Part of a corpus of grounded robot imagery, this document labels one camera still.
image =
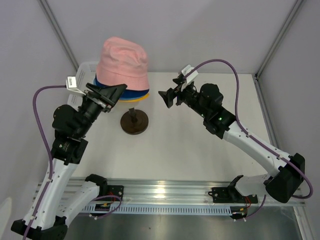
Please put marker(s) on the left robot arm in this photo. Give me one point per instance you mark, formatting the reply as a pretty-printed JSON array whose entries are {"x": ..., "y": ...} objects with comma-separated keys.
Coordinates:
[{"x": 48, "y": 218}]

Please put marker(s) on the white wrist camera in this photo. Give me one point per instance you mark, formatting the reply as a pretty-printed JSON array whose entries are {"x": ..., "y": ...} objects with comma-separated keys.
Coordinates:
[
  {"x": 189, "y": 74},
  {"x": 71, "y": 85}
]

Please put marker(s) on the light blue bucket hat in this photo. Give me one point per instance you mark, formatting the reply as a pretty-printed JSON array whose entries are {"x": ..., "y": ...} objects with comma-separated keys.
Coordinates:
[{"x": 136, "y": 96}]

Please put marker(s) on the white plastic basket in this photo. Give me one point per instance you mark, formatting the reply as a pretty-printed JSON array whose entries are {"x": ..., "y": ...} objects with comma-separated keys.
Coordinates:
[{"x": 86, "y": 73}]

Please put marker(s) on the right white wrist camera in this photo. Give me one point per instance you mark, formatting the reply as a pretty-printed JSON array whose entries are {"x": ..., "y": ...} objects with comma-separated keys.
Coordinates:
[{"x": 189, "y": 74}]

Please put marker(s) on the aluminium side rail right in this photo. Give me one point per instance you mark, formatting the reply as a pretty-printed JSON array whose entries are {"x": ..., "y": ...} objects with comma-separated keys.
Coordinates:
[{"x": 266, "y": 116}]

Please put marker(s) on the white slotted cable duct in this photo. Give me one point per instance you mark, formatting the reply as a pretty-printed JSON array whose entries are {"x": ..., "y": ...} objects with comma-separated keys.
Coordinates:
[{"x": 157, "y": 209}]

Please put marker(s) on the dark blue bucket hat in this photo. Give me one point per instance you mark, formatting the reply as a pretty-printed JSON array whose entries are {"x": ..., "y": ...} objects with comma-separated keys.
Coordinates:
[{"x": 132, "y": 92}]

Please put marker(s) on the pink hat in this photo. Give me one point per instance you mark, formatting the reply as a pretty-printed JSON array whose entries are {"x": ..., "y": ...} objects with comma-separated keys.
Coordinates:
[{"x": 123, "y": 62}]

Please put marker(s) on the aluminium frame post right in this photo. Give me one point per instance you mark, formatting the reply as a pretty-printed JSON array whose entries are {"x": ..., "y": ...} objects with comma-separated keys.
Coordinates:
[{"x": 280, "y": 36}]

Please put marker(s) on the aluminium frame post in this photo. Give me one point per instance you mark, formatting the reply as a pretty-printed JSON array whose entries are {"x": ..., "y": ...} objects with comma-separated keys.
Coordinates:
[
  {"x": 280, "y": 36},
  {"x": 56, "y": 28}
]

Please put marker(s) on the aluminium frame post left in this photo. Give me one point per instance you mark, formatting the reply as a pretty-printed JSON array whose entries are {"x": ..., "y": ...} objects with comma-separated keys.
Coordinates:
[{"x": 56, "y": 28}]

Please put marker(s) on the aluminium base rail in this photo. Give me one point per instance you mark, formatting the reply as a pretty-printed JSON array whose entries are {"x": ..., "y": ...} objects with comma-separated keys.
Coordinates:
[{"x": 168, "y": 192}]

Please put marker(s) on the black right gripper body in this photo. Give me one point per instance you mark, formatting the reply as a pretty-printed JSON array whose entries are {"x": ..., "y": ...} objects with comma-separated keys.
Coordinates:
[{"x": 186, "y": 95}]

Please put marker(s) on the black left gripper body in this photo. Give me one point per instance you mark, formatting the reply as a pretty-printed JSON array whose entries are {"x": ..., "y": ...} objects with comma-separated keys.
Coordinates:
[{"x": 93, "y": 103}]

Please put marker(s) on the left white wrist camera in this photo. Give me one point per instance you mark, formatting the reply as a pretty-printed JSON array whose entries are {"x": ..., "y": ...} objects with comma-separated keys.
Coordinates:
[{"x": 71, "y": 85}]

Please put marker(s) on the yellow bucket hat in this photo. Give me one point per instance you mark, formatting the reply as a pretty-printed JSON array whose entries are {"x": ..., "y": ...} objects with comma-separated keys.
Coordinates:
[{"x": 133, "y": 100}]

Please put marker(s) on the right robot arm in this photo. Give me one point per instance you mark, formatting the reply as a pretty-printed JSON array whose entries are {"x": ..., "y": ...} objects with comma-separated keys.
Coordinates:
[{"x": 284, "y": 171}]

